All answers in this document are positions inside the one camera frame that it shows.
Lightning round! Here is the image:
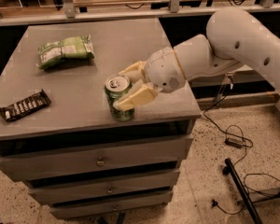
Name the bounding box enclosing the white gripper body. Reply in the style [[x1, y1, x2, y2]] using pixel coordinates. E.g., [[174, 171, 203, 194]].
[[144, 47, 186, 93]]

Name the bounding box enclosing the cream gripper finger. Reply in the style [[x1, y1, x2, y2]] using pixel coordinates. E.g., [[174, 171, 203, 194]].
[[113, 83, 158, 111], [119, 61, 146, 82]]

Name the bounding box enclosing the green soda can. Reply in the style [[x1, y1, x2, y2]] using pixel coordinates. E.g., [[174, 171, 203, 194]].
[[104, 74, 135, 122]]

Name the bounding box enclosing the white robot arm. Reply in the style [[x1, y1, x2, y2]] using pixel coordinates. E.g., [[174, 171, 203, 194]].
[[113, 7, 280, 111]]

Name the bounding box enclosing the green jalapeno chip bag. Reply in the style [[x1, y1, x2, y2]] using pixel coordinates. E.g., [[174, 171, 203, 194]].
[[37, 35, 94, 70]]

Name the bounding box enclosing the top grey drawer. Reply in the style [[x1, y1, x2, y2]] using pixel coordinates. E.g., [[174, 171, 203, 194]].
[[0, 134, 192, 182]]

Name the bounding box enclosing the grey drawer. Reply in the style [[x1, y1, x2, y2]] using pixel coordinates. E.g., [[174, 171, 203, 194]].
[[49, 189, 173, 219], [29, 169, 180, 204], [0, 134, 192, 182]]

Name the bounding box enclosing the grey drawer cabinet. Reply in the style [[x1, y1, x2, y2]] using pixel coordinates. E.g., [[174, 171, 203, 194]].
[[0, 19, 200, 208]]

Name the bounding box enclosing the bottom grey drawer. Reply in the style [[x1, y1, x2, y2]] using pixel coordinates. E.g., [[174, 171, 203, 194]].
[[49, 189, 173, 219]]

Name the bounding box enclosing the black stand leg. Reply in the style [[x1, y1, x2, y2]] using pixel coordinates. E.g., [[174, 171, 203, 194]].
[[223, 159, 263, 224]]

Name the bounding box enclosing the grey metal railing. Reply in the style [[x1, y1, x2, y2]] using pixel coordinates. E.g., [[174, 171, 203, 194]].
[[0, 0, 280, 26]]

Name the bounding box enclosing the black snack bar wrapper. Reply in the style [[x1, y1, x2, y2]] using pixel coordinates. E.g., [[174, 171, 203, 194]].
[[0, 90, 51, 122]]

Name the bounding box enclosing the middle grey drawer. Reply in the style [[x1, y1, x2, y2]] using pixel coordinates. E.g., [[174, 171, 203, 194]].
[[29, 169, 180, 204]]

